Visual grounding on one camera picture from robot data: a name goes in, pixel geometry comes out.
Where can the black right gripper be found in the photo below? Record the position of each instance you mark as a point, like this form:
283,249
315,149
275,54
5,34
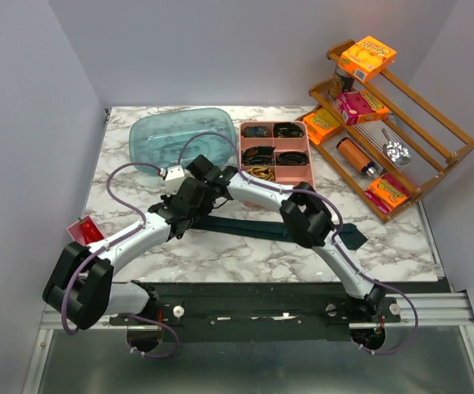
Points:
208,208

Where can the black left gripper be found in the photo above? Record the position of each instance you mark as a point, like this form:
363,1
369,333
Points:
167,199

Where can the dark green tie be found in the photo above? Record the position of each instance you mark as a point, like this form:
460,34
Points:
273,231

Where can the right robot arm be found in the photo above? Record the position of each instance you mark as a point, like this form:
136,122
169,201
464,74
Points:
308,220

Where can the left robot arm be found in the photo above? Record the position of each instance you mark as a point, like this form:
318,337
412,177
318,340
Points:
81,286

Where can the yellow gold rolled tie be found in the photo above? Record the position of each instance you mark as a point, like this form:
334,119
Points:
262,172

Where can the dark multicolour rolled tie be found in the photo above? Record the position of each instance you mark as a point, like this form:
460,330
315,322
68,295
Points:
258,156

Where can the pink compartment organizer box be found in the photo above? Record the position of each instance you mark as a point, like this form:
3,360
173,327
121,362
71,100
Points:
276,151

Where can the blue floral rolled tie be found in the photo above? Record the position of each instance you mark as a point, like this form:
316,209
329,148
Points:
256,132

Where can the black blue rolled tie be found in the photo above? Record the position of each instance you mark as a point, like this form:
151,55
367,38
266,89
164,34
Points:
292,158

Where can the orange box middle shelf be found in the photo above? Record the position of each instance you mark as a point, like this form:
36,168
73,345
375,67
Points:
321,126

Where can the orange cylinder bottle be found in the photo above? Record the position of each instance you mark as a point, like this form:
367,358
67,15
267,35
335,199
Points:
357,158

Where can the pink snack box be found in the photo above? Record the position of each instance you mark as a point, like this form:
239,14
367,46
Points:
358,107

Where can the orange pink box lower shelf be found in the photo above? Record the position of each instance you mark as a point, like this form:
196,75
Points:
386,193

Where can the dark jar on rack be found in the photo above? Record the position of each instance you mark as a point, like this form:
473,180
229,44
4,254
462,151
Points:
341,82

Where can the wooden tiered rack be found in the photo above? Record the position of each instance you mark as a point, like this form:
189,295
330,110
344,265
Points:
436,143

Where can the silver metal scoop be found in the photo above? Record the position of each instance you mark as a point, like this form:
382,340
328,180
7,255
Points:
397,153

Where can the top orange snack box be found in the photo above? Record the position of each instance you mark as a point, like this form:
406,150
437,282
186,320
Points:
366,59

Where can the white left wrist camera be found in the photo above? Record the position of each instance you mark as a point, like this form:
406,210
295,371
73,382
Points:
173,179

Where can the black mounting base rail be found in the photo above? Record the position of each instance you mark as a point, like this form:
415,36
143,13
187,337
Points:
264,311

